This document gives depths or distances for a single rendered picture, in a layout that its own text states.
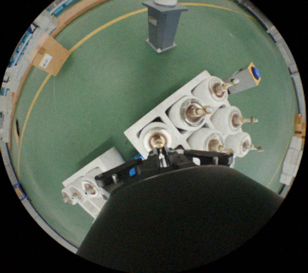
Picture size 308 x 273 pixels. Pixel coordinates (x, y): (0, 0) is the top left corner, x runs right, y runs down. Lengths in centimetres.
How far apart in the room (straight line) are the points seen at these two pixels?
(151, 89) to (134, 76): 12
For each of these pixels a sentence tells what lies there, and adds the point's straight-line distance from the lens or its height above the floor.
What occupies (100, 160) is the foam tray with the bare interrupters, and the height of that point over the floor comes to 18.
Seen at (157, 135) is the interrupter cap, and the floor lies 25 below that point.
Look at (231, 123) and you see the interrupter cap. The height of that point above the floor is 25.
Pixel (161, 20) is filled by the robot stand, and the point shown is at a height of 23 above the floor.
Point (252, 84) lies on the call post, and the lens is 42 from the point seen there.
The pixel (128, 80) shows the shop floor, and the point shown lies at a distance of 56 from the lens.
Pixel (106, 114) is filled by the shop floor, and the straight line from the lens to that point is 55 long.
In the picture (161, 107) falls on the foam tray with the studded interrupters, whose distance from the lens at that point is 32.
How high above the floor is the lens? 49
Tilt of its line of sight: 89 degrees down
